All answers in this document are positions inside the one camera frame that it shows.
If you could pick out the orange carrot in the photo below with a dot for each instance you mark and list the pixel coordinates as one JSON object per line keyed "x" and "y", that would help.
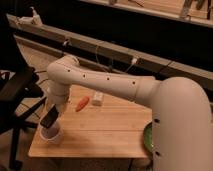
{"x": 82, "y": 103}

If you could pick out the black office chair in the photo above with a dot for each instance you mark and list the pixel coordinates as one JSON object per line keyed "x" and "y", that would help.
{"x": 17, "y": 81}

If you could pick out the white ceramic cup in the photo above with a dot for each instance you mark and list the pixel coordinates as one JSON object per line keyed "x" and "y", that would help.
{"x": 52, "y": 135}

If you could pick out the white eraser block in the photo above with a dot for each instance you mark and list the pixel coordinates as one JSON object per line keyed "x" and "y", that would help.
{"x": 98, "y": 98}

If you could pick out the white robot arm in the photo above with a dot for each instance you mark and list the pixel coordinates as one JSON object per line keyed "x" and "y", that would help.
{"x": 182, "y": 121}

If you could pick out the green plate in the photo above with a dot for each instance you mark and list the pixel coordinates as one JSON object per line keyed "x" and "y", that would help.
{"x": 147, "y": 137}

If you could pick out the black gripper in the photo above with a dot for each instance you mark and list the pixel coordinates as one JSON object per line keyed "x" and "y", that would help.
{"x": 49, "y": 119}

